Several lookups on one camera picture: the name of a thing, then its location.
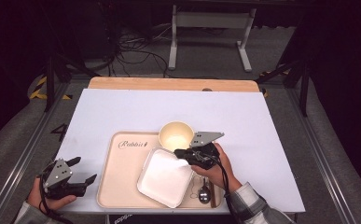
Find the cream round bowl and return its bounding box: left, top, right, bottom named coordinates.
left=158, top=120, right=196, bottom=152

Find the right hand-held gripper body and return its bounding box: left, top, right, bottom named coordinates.
left=184, top=131, right=226, bottom=171

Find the metal spoon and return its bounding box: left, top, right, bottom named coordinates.
left=198, top=176, right=212, bottom=205

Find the wooden table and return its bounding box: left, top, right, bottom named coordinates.
left=88, top=77, right=260, bottom=93

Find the person's left hand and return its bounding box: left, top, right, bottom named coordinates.
left=27, top=177, right=77, bottom=213

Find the aluminium floor rail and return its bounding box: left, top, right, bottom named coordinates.
left=0, top=81, right=74, bottom=224
left=285, top=87, right=356, bottom=224

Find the beige tray with rabbit print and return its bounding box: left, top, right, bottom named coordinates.
left=96, top=131, right=225, bottom=210

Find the bundle of black floor cables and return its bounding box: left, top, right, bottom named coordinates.
left=106, top=24, right=173, bottom=78

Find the person's right hand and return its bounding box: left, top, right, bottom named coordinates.
left=190, top=142, right=243, bottom=193

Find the white square plate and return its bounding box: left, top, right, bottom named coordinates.
left=136, top=147, right=195, bottom=209

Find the white metal stand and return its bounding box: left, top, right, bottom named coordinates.
left=167, top=4, right=257, bottom=73

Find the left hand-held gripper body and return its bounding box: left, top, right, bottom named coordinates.
left=39, top=158, right=89, bottom=201

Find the black tripod stand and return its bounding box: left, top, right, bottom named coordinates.
left=42, top=52, right=102, bottom=113
left=256, top=59, right=312, bottom=118

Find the hand-held gripper cable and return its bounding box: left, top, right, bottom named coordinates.
left=196, top=152, right=243, bottom=224
left=37, top=174, right=74, bottom=224

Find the black tape floor mark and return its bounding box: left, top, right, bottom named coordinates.
left=50, top=123, right=69, bottom=143

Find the right hand-held gripper cable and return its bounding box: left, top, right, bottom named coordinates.
left=196, top=152, right=243, bottom=224

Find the left hand-held gripper cable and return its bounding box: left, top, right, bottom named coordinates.
left=37, top=174, right=74, bottom=224

